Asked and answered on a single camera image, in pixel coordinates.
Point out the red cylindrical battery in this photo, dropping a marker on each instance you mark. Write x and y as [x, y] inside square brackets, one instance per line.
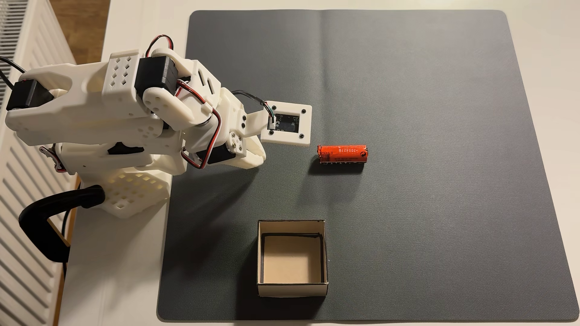
[343, 153]

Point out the small open cardboard box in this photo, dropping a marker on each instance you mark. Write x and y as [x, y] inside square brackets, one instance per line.
[292, 260]

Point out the dark grey table mat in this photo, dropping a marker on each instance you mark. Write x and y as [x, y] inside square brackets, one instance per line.
[430, 181]

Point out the black table clamp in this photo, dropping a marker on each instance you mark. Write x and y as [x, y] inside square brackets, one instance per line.
[40, 222]

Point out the white radiator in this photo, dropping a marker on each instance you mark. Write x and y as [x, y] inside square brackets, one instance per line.
[22, 226]

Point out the white framed wrist camera box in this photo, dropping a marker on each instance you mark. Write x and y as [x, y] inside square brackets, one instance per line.
[290, 136]

